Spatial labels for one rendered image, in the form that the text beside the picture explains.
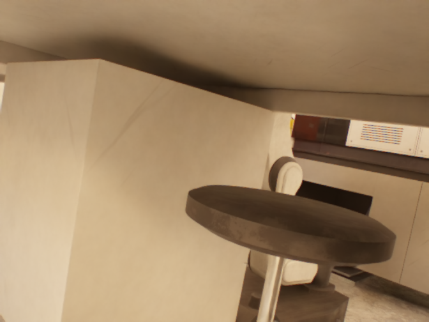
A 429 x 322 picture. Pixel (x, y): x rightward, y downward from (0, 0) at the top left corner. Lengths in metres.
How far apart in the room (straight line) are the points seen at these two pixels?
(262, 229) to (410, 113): 0.49
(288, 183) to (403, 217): 1.05
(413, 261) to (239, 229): 1.80
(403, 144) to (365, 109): 1.42
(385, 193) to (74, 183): 1.83
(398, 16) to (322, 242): 0.28
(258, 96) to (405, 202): 1.34
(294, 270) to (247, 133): 0.65
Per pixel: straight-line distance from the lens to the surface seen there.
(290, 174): 1.32
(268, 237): 0.51
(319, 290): 1.64
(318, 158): 2.47
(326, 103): 0.98
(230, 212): 0.53
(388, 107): 0.92
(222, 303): 1.10
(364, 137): 2.42
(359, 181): 2.33
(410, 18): 0.47
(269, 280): 0.69
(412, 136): 2.34
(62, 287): 0.78
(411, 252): 2.26
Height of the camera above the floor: 0.71
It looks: 5 degrees down
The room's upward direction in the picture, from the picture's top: 10 degrees clockwise
